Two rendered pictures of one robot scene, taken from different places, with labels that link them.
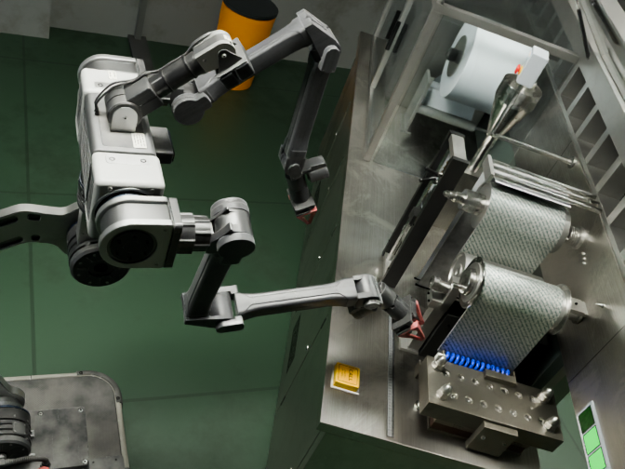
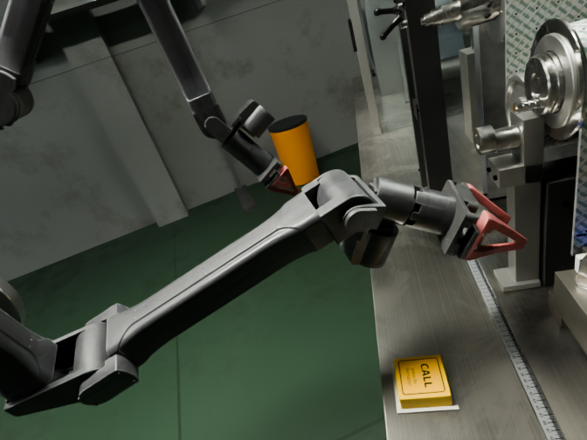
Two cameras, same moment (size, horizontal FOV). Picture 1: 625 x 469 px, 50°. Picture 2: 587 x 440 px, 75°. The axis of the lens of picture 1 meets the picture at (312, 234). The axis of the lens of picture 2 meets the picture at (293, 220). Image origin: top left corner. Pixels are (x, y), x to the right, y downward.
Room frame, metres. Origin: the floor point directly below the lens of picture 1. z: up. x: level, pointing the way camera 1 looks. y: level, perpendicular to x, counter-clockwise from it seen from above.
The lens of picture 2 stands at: (0.90, -0.32, 1.42)
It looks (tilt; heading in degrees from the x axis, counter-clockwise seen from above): 28 degrees down; 26
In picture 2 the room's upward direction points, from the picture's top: 19 degrees counter-clockwise
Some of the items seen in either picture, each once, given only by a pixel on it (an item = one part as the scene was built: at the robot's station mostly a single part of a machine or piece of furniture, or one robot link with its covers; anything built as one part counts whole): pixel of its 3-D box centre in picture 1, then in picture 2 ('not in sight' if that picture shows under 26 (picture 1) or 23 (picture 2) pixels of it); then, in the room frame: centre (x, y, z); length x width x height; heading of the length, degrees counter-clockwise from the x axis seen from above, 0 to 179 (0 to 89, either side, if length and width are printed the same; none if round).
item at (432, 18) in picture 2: (453, 195); (438, 16); (1.70, -0.33, 1.34); 0.06 x 0.03 x 0.03; 100
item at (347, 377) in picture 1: (346, 377); (421, 381); (1.27, -0.25, 0.91); 0.07 x 0.07 x 0.02; 10
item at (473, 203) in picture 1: (472, 202); (474, 5); (1.71, -0.39, 1.34); 0.06 x 0.06 x 0.06; 10
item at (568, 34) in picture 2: (472, 282); (555, 81); (1.47, -0.45, 1.25); 0.15 x 0.01 x 0.15; 10
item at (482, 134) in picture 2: (434, 283); (484, 140); (1.49, -0.37, 1.18); 0.04 x 0.02 x 0.04; 10
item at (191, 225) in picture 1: (186, 233); not in sight; (0.98, 0.23, 1.45); 0.09 x 0.08 x 0.12; 34
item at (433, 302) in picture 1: (428, 314); (514, 208); (1.50, -0.41, 1.05); 0.06 x 0.05 x 0.31; 100
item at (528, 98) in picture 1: (518, 92); not in sight; (2.20, -0.44, 1.50); 0.14 x 0.14 x 0.06
